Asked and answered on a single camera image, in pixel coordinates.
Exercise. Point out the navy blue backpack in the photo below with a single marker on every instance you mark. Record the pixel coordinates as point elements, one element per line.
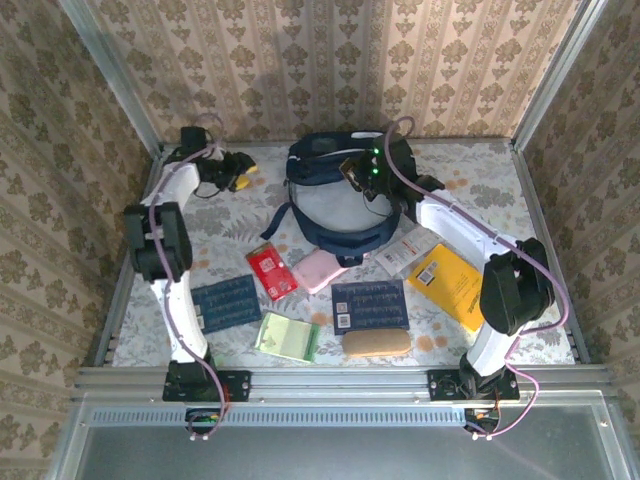
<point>350,240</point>

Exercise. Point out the white packet with red print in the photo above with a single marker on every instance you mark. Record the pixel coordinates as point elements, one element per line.
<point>400,255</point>

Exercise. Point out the red booklet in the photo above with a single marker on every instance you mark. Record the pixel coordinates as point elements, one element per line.
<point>270,270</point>

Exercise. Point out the pink pencil case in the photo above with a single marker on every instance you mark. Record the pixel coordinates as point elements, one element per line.
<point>315,272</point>

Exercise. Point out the yellow book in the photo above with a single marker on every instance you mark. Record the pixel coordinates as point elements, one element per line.
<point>445,285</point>

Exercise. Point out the navy blue notebook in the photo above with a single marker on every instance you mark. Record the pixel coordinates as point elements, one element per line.
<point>370,305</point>
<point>227,305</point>

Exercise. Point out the green notebook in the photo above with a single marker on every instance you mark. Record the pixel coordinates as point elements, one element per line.
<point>285,337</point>

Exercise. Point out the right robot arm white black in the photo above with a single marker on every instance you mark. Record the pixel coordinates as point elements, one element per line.
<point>492,350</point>

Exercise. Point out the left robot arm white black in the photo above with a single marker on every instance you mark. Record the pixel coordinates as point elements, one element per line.
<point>187,325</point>

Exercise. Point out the floral tablecloth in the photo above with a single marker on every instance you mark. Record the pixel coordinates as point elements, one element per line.
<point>500,165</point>

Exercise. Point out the grey metal panel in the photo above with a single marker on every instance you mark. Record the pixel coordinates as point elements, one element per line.
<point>350,455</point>

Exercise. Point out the thin aluminium table edge rail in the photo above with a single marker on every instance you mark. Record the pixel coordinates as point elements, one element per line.
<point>460,143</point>

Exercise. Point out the aluminium frame post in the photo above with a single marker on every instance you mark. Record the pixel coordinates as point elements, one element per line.
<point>557,75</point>
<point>110,75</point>

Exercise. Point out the aluminium side rail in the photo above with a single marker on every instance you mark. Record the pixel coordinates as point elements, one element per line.
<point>540,225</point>
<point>112,325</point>

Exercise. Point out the long aluminium mounting rail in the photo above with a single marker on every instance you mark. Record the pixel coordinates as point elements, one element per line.
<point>340,382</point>

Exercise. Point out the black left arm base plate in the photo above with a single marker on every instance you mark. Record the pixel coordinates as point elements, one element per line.
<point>240,385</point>

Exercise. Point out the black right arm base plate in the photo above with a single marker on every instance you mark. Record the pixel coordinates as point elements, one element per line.
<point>437,395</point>

